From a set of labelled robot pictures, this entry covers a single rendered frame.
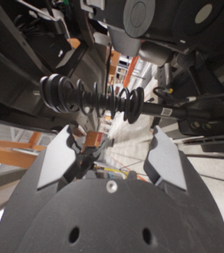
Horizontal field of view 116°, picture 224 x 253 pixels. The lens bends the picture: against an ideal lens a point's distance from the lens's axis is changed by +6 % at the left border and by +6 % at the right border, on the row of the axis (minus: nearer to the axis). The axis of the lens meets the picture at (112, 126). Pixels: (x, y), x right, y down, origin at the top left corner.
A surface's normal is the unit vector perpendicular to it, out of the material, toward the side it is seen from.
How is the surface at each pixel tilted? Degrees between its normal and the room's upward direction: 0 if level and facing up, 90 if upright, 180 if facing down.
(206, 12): 90
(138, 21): 90
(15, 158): 90
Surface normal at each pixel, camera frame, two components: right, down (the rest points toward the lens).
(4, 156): 0.15, -0.31
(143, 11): -0.20, 0.92
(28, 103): 0.72, -0.09
